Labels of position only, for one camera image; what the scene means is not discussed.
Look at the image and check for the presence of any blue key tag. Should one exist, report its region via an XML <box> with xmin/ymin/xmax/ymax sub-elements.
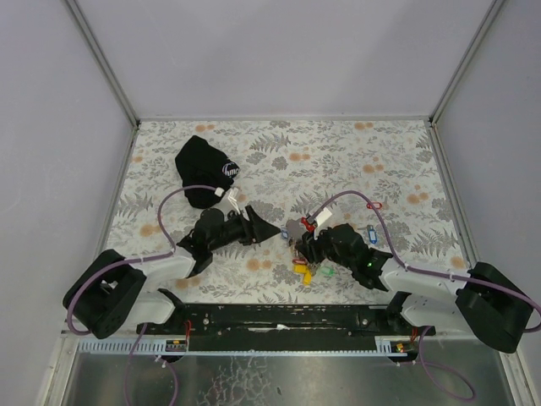
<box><xmin>367</xmin><ymin>225</ymin><xmax>378</xmax><ymax>244</ymax></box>

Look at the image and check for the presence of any grey slotted cable duct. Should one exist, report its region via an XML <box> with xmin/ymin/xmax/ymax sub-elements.
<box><xmin>78</xmin><ymin>337</ymin><xmax>188</xmax><ymax>355</ymax></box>

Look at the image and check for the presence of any red key tag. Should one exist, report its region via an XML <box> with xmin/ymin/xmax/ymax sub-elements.
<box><xmin>366</xmin><ymin>202</ymin><xmax>383</xmax><ymax>210</ymax></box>

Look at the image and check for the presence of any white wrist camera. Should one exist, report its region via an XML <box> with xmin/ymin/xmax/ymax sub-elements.
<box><xmin>306</xmin><ymin>208</ymin><xmax>332</xmax><ymax>229</ymax></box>
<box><xmin>215</xmin><ymin>187</ymin><xmax>241</xmax><ymax>214</ymax></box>

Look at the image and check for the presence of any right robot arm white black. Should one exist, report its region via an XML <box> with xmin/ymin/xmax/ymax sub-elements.
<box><xmin>295</xmin><ymin>224</ymin><xmax>533</xmax><ymax>354</ymax></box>

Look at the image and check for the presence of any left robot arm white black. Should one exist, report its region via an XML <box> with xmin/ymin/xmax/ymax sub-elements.
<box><xmin>63</xmin><ymin>206</ymin><xmax>281</xmax><ymax>339</ymax></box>

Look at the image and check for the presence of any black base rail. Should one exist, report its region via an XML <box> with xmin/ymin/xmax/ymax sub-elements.
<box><xmin>154</xmin><ymin>304</ymin><xmax>423</xmax><ymax>352</ymax></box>

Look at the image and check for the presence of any black drawstring bag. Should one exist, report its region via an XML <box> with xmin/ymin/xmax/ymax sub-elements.
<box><xmin>175</xmin><ymin>135</ymin><xmax>240</xmax><ymax>209</ymax></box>

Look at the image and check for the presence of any key bunch with coloured tags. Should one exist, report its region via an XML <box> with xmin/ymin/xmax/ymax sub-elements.
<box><xmin>281</xmin><ymin>217</ymin><xmax>334</xmax><ymax>285</ymax></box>

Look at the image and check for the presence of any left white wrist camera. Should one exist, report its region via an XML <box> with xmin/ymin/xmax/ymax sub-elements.
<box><xmin>215</xmin><ymin>187</ymin><xmax>241</xmax><ymax>214</ymax></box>

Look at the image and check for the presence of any floral table mat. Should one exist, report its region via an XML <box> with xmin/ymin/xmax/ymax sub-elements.
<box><xmin>106</xmin><ymin>120</ymin><xmax>469</xmax><ymax>304</ymax></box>

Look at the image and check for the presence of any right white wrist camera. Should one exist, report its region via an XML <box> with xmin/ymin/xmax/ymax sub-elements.
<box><xmin>306</xmin><ymin>208</ymin><xmax>332</xmax><ymax>229</ymax></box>

